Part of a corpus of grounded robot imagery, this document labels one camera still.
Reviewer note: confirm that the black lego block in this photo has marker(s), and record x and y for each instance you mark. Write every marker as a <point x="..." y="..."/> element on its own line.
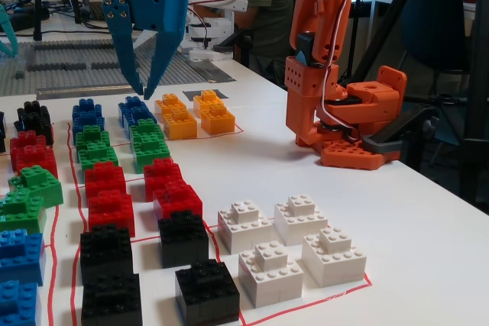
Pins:
<point x="40" y="127"/>
<point x="105" y="251"/>
<point x="1" y="142"/>
<point x="183" y="240"/>
<point x="32" y="108"/>
<point x="1" y="121"/>
<point x="111" y="303"/>
<point x="206" y="295"/>

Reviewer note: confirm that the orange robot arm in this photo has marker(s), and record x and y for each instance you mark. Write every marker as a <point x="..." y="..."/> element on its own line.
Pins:
<point x="319" y="5"/>

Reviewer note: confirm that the white lego block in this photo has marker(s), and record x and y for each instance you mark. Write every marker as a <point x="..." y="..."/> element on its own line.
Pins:
<point x="298" y="223"/>
<point x="244" y="226"/>
<point x="332" y="261"/>
<point x="269" y="276"/>

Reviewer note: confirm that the person in green shirt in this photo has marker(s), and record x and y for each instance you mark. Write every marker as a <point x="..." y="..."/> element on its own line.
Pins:
<point x="263" y="5"/>

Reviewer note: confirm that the small dark grey brick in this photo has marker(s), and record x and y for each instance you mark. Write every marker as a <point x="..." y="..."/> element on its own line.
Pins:
<point x="19" y="73"/>

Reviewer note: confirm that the dark blue chair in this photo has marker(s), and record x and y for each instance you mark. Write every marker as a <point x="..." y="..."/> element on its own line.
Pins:
<point x="431" y="36"/>

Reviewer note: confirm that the thin black pole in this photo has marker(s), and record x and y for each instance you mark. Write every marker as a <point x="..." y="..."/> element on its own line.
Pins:
<point x="357" y="17"/>

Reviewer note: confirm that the red lego block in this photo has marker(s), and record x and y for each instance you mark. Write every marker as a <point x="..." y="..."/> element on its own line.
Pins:
<point x="23" y="141"/>
<point x="111" y="213"/>
<point x="38" y="160"/>
<point x="164" y="171"/>
<point x="105" y="179"/>
<point x="177" y="200"/>

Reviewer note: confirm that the black chair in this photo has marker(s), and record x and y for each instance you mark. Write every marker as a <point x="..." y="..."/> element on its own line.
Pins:
<point x="240" y="41"/>

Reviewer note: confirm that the long grey brick wall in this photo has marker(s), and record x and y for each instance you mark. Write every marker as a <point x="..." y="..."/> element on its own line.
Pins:
<point x="105" y="65"/>
<point x="76" y="46"/>

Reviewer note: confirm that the grey duct tape strip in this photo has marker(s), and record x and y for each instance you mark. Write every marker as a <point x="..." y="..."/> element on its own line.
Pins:
<point x="84" y="92"/>
<point x="214" y="72"/>

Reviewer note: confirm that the green lego block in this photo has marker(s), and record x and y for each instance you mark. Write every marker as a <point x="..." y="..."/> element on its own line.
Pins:
<point x="91" y="135"/>
<point x="143" y="129"/>
<point x="151" y="152"/>
<point x="38" y="186"/>
<point x="21" y="213"/>
<point x="97" y="156"/>

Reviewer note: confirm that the black box device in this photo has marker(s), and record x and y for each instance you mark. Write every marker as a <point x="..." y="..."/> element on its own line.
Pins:
<point x="28" y="17"/>

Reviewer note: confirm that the short grey brick wall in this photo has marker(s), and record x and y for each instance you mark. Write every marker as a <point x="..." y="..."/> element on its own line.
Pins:
<point x="75" y="66"/>

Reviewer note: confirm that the teal robot gripper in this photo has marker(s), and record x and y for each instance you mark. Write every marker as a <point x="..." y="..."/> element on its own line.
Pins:
<point x="9" y="32"/>

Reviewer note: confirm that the grey lego baseplate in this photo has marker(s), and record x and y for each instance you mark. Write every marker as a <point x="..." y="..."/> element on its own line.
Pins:
<point x="76" y="78"/>

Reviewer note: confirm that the grey tape square marker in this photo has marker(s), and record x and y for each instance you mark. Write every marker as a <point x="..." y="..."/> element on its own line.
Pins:
<point x="189" y="94"/>

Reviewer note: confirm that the black table clamp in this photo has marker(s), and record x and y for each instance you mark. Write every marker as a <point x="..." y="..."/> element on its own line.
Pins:
<point x="389" y="139"/>

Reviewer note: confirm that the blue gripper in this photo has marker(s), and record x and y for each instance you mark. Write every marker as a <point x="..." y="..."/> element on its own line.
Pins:
<point x="153" y="7"/>

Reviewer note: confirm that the orange-yellow lego block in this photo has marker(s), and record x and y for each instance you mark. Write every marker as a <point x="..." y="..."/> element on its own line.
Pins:
<point x="170" y="102"/>
<point x="180" y="127"/>
<point x="217" y="121"/>
<point x="208" y="97"/>

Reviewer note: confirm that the black camera tripod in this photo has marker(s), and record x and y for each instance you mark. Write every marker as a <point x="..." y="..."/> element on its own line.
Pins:
<point x="479" y="74"/>

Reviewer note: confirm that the blue lego block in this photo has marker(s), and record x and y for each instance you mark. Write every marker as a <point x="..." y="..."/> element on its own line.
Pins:
<point x="87" y="105"/>
<point x="21" y="255"/>
<point x="88" y="121"/>
<point x="17" y="305"/>
<point x="138" y="117"/>
<point x="131" y="103"/>

